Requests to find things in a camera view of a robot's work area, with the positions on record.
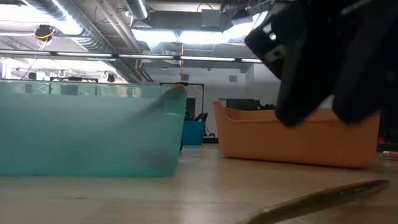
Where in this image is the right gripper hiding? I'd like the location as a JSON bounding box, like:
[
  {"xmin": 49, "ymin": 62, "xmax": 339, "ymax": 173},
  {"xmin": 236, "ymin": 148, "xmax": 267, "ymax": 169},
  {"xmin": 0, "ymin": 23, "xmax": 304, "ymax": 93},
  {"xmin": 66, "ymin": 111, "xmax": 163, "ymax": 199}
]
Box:
[{"xmin": 245, "ymin": 0, "xmax": 398, "ymax": 127}]

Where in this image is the orange-handled silver fork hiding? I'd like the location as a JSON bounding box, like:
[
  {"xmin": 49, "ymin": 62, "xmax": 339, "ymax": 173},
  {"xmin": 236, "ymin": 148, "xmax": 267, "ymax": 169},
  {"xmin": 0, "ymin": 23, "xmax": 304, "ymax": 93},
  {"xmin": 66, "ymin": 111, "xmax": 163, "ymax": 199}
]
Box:
[{"xmin": 121, "ymin": 84, "xmax": 187, "ymax": 131}]

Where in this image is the orange plastic bin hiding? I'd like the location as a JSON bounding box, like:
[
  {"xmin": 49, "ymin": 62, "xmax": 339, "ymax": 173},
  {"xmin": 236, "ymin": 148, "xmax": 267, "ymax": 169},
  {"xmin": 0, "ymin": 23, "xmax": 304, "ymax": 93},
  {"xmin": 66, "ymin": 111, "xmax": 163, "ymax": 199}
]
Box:
[{"xmin": 213, "ymin": 100, "xmax": 381, "ymax": 169}]

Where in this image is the black equipment box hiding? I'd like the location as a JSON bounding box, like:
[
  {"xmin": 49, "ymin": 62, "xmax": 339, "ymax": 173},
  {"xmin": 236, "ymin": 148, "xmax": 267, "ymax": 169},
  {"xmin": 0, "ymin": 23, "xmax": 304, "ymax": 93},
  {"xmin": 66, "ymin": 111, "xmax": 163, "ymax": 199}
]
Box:
[{"xmin": 226, "ymin": 98, "xmax": 261, "ymax": 111}]

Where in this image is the blue plastic bin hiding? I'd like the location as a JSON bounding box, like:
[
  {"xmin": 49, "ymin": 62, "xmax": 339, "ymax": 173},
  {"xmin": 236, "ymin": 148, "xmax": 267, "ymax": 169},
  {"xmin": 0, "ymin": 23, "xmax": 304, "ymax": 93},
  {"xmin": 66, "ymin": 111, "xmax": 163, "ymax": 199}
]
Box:
[{"xmin": 182, "ymin": 120, "xmax": 206, "ymax": 146}]

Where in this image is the thin black stand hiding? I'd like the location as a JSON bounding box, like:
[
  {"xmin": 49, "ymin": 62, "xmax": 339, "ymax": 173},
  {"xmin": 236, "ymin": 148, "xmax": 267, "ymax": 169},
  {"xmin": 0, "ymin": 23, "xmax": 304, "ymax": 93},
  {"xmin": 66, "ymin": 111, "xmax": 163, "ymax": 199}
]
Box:
[{"xmin": 159, "ymin": 82, "xmax": 206, "ymax": 123}]

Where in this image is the long ceiling light bar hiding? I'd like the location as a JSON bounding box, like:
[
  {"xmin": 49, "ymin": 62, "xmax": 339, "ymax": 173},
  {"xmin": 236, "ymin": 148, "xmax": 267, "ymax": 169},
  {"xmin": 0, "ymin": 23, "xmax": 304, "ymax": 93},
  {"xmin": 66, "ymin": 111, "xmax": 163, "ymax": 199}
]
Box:
[{"xmin": 0, "ymin": 49, "xmax": 264, "ymax": 63}]

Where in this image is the teal plastic bin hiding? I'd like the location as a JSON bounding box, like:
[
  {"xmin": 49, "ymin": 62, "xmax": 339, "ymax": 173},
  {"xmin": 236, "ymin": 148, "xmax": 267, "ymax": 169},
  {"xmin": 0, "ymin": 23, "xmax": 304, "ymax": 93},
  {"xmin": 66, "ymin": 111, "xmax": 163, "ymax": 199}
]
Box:
[{"xmin": 0, "ymin": 79, "xmax": 188, "ymax": 179}]

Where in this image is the black yellow cord reel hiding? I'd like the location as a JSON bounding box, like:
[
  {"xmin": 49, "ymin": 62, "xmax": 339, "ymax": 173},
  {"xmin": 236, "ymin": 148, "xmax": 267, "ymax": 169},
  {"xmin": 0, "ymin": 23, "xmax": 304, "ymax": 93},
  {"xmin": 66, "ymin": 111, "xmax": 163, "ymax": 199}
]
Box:
[{"xmin": 33, "ymin": 24, "xmax": 56, "ymax": 43}]

